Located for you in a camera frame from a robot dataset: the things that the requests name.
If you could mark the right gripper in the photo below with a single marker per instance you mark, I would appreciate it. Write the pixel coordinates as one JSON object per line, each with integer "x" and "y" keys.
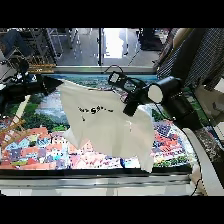
{"x": 135, "y": 100}

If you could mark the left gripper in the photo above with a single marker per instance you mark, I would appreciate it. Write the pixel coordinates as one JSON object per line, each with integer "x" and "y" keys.
{"x": 48, "y": 85}

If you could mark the white T-shirt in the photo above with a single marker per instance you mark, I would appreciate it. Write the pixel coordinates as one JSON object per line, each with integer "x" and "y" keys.
{"x": 106, "y": 126}

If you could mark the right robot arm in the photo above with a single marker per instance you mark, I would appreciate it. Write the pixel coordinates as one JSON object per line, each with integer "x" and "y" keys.
{"x": 181, "y": 106}

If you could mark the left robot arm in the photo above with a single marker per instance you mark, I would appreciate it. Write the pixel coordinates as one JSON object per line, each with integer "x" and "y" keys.
{"x": 20, "y": 90}

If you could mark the brown clothes hanger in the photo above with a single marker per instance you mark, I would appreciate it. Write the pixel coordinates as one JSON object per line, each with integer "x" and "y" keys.
{"x": 13, "y": 131}

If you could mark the checked shirt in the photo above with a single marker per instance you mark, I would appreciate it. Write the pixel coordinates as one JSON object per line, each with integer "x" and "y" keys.
{"x": 208, "y": 56}

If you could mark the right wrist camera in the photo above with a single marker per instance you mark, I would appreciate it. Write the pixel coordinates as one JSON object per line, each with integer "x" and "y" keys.
{"x": 116, "y": 78}

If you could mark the silver frame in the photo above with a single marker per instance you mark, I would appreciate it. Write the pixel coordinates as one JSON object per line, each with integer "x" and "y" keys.
{"x": 96, "y": 183}

